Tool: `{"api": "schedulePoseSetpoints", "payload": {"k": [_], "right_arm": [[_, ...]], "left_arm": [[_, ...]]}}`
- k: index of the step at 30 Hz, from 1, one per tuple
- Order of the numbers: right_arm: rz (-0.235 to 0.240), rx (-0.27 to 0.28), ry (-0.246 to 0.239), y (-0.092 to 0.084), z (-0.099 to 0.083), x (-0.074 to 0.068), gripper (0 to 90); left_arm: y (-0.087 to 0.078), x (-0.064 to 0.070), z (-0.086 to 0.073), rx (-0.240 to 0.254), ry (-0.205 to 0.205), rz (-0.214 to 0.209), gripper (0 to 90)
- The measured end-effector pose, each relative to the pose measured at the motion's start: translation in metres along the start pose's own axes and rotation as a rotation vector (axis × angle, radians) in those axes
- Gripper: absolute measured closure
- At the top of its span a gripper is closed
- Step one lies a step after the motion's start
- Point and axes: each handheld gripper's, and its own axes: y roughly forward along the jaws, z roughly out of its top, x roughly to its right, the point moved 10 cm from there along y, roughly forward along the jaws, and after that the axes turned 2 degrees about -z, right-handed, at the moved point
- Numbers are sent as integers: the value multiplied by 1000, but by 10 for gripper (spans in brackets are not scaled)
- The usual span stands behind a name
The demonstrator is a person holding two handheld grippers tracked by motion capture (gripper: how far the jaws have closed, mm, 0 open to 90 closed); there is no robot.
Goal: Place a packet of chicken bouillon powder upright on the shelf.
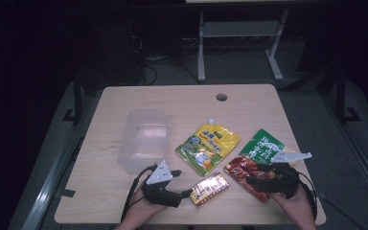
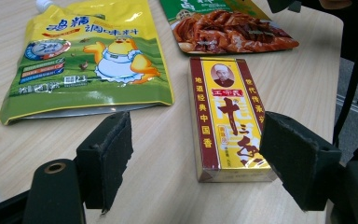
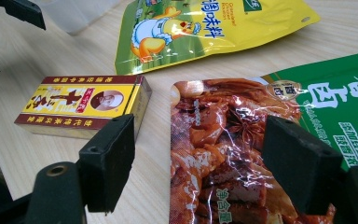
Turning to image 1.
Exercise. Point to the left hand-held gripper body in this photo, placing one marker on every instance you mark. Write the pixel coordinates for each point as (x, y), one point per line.
(159, 174)

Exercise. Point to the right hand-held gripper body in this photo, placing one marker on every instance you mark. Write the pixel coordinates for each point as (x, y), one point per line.
(281, 182)

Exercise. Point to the green and red seasoning packet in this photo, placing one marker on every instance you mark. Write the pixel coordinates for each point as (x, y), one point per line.
(258, 147)

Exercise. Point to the small gold and red box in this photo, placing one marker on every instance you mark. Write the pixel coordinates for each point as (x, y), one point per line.
(209, 189)

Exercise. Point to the clear plastic container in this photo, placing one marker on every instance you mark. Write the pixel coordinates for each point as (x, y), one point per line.
(143, 140)

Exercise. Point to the yellow spout pouch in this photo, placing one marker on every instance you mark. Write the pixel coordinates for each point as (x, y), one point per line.
(206, 147)

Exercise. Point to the person's right hand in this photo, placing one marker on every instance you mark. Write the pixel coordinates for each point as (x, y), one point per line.
(297, 207)

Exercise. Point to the person's left hand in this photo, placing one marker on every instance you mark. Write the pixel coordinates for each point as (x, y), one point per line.
(142, 207)

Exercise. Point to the black metal stand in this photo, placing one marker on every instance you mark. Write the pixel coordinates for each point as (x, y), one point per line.
(341, 102)
(77, 102)

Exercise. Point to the white metal stand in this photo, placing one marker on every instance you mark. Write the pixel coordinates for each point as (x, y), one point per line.
(239, 28)

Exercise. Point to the aluminium floor rail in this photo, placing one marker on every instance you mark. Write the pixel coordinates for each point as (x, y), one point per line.
(49, 185)
(361, 153)

